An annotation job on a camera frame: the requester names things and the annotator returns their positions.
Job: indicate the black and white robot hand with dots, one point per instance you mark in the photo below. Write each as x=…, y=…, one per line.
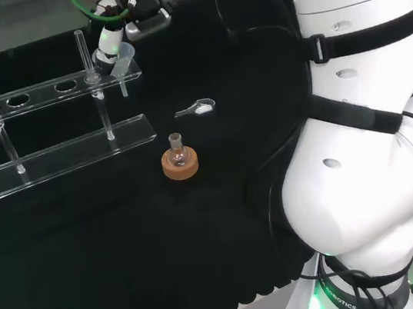
x=141, y=5

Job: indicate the glass weighing funnel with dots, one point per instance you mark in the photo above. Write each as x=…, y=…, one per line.
x=203, y=107

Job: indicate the black bench cloth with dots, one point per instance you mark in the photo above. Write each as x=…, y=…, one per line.
x=87, y=242

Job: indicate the small round-bottom glass flask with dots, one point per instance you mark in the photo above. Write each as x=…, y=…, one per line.
x=178, y=155

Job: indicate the clear acrylic funnel stand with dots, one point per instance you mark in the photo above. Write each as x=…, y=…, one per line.
x=74, y=151

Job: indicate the clear plastic funnel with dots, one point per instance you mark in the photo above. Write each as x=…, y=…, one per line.
x=125, y=54

